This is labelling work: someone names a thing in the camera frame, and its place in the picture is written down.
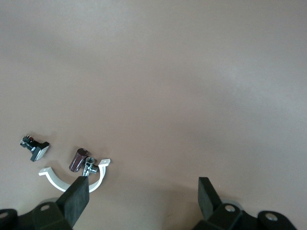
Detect brown cylinder with chrome fitting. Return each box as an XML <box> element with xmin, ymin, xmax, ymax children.
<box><xmin>68</xmin><ymin>148</ymin><xmax>98</xmax><ymax>177</ymax></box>

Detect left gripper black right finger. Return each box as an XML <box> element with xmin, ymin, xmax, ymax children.
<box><xmin>191</xmin><ymin>176</ymin><xmax>298</xmax><ymax>230</ymax></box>

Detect white curved pipe clamp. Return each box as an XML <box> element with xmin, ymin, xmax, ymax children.
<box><xmin>38</xmin><ymin>157</ymin><xmax>112</xmax><ymax>194</ymax></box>

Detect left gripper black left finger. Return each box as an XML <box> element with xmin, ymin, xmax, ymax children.
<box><xmin>0</xmin><ymin>176</ymin><xmax>91</xmax><ymax>230</ymax></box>

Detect black square push button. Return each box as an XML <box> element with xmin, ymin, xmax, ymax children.
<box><xmin>19</xmin><ymin>135</ymin><xmax>50</xmax><ymax>162</ymax></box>

